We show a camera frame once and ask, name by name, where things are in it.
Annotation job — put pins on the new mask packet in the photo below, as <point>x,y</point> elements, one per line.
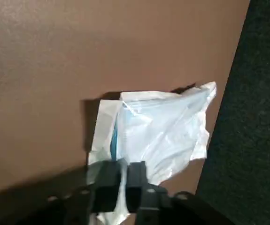
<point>167,131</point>

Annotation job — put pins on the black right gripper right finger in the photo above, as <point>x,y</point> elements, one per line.
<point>136,185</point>

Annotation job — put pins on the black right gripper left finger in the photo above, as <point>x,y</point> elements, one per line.
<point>106,185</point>

